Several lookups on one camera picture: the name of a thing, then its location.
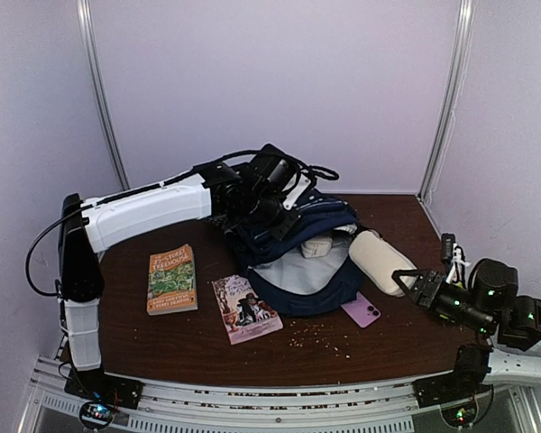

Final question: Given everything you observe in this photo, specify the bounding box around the white quilted pencil pouch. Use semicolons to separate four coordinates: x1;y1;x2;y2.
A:
300;235;333;259

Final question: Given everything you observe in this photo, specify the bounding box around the grey hard pencil case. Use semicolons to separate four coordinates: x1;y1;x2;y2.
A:
349;230;417;298

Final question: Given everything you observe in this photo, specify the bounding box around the navy blue student backpack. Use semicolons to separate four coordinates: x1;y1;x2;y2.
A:
225;189;364;318

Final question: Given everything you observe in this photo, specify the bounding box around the orange green treehouse book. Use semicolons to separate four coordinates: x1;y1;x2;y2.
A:
146;244;198;316

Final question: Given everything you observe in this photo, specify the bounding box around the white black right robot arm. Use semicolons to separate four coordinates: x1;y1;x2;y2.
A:
392;258;541;407

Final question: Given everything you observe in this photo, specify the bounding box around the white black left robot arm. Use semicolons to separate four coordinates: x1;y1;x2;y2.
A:
56;144;316;401

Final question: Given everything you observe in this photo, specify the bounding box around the pink smartphone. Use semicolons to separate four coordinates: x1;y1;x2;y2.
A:
341;292;381;328

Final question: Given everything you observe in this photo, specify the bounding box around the pink Shakespeare story book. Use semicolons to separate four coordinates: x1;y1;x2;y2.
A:
212;275;283;345

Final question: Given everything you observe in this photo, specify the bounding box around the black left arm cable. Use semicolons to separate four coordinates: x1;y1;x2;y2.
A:
24;151;340;298

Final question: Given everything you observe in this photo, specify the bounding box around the front aluminium rail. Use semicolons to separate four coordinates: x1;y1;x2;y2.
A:
14;359;541;432

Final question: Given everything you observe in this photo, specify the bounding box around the right aluminium frame post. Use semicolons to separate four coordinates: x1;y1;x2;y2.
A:
418;0;476;203

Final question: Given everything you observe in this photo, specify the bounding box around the aluminium frame post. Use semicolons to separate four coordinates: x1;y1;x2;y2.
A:
418;0;476;203
76;0;130;190

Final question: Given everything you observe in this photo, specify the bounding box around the left aluminium frame post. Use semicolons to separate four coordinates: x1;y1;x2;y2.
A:
76;0;130;190

